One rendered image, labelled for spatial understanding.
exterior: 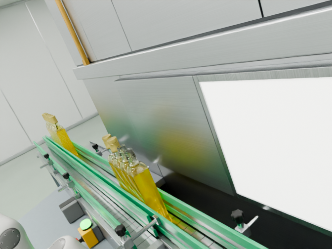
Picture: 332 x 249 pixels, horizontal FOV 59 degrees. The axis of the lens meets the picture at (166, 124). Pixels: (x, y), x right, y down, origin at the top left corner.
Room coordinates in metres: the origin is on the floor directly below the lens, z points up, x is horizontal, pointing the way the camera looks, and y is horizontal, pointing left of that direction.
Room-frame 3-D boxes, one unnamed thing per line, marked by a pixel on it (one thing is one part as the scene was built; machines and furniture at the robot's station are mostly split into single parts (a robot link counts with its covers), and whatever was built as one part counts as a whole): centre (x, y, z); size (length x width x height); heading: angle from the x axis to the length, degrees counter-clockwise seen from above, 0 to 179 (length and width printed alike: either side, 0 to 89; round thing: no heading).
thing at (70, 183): (1.20, 0.51, 0.94); 0.07 x 0.04 x 0.13; 117
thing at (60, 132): (1.83, 0.63, 1.02); 0.06 x 0.06 x 0.28; 27
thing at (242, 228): (0.57, -0.09, 0.94); 0.07 x 0.04 x 0.13; 117
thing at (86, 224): (1.04, 0.45, 0.84); 0.05 x 0.05 x 0.03
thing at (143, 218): (1.53, 0.55, 0.92); 1.75 x 0.01 x 0.08; 27
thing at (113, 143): (0.95, 0.19, 1.14); 0.04 x 0.04 x 0.04
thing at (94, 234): (1.04, 0.45, 0.79); 0.07 x 0.07 x 0.07; 27
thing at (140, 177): (0.85, 0.14, 0.99); 0.06 x 0.06 x 0.21; 28
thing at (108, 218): (1.49, 0.61, 0.92); 1.75 x 0.01 x 0.08; 27
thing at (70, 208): (1.29, 0.58, 0.79); 0.08 x 0.08 x 0.08; 27
